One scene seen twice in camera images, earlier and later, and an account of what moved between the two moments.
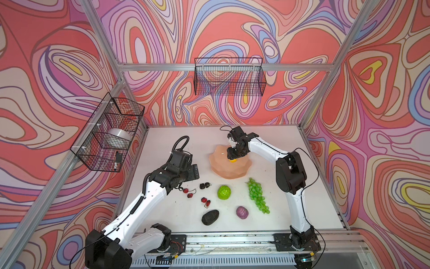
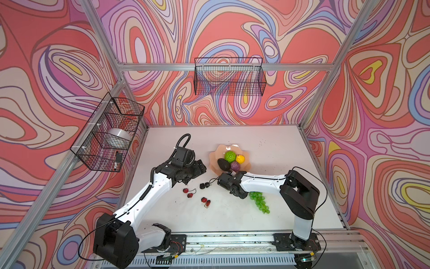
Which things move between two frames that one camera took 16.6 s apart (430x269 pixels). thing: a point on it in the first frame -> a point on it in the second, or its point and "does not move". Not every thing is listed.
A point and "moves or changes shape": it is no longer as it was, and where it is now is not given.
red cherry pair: [185, 190] does not move
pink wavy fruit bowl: [221, 166] does not move
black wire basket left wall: [103, 142] does not move
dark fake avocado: [209, 217] -> [224, 165]
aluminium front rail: [336, 242] does not move
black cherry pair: [202, 185] does not move
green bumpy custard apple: [224, 192] moves or changes shape
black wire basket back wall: [232, 76] does not move
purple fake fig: [242, 212] -> [235, 166]
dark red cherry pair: [208, 202] does not move
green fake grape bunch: [255, 191] does not move
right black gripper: [231, 155] -> [243, 195]
